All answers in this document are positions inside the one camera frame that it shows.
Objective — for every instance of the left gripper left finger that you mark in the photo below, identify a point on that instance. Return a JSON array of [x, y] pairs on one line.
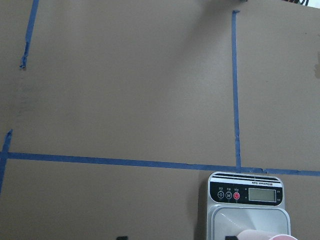
[[122, 238]]

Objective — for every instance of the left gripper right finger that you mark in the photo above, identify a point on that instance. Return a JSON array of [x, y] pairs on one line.
[[230, 237]]

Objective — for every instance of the pink plastic cup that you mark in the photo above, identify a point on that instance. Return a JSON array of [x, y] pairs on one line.
[[263, 235]]

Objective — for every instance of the silver digital kitchen scale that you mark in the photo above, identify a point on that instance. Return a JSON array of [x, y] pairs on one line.
[[237, 202]]

